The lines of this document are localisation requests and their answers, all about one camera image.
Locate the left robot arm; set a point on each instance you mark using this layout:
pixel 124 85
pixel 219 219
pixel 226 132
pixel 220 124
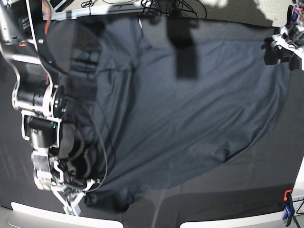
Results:
pixel 295 15

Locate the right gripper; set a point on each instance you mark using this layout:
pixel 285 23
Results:
pixel 71 175

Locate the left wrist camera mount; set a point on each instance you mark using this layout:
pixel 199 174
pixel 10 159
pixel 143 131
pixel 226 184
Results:
pixel 289 37

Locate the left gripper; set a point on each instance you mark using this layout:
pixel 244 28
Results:
pixel 274 56

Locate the aluminium rail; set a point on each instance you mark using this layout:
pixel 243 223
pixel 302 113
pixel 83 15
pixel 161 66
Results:
pixel 98 10

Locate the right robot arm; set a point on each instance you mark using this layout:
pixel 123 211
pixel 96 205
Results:
pixel 38 94

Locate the red blue clamp near right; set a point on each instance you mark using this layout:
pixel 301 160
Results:
pixel 289 214

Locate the dark grey t-shirt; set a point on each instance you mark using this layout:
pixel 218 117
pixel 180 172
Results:
pixel 155 117

